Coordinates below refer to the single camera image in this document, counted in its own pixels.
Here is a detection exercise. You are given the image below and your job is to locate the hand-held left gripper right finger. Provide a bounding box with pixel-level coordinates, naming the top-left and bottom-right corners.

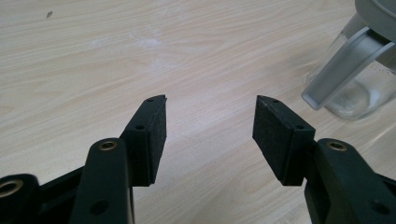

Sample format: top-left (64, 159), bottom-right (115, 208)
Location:
top-left (251, 94), bottom-right (317, 187)

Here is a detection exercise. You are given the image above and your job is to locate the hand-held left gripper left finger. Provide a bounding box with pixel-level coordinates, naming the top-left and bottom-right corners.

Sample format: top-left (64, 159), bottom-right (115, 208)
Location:
top-left (120, 94), bottom-right (168, 188)

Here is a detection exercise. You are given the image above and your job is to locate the clear pitcher with grey handle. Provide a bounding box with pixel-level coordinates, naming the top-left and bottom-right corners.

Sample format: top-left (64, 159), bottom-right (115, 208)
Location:
top-left (301, 0), bottom-right (396, 121)

